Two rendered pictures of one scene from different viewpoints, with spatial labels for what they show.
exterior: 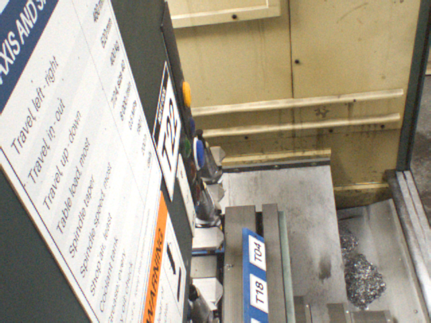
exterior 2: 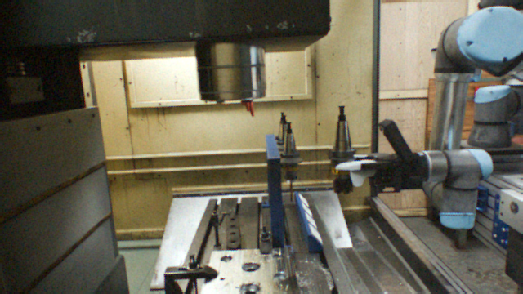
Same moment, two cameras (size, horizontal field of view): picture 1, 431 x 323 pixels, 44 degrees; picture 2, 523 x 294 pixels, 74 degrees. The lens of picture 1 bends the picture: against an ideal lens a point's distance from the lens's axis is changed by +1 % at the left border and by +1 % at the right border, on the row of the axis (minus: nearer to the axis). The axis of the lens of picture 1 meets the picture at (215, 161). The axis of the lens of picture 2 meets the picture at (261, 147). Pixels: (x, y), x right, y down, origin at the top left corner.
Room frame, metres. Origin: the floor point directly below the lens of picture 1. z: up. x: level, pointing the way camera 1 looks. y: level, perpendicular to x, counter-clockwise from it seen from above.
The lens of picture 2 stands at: (-0.65, 0.33, 1.47)
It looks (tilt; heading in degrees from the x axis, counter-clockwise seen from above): 11 degrees down; 351
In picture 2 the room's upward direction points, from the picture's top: 3 degrees counter-clockwise
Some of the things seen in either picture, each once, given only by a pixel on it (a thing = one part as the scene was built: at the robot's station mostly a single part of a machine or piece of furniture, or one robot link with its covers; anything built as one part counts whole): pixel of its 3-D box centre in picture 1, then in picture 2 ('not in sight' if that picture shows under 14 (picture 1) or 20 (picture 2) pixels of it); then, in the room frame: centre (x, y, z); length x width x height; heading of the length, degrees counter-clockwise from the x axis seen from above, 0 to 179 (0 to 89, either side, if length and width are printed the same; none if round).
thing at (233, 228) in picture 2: not in sight; (233, 238); (0.48, 0.27, 0.93); 0.26 x 0.05 x 0.06; 176
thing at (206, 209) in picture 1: (202, 198); (284, 132); (0.66, 0.04, 1.26); 0.04 x 0.04 x 0.07
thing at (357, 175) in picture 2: not in sight; (356, 174); (0.08, 0.00, 1.24); 0.09 x 0.03 x 0.06; 94
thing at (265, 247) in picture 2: not in sight; (265, 247); (0.30, 0.19, 0.97); 0.13 x 0.03 x 0.15; 171
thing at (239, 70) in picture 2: not in sight; (231, 73); (0.17, 0.27, 1.49); 0.16 x 0.16 x 0.12
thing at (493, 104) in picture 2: not in sight; (493, 103); (0.58, -0.79, 1.33); 0.13 x 0.12 x 0.14; 91
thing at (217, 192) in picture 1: (207, 194); not in sight; (0.72, 0.03, 1.21); 0.07 x 0.05 x 0.01; 81
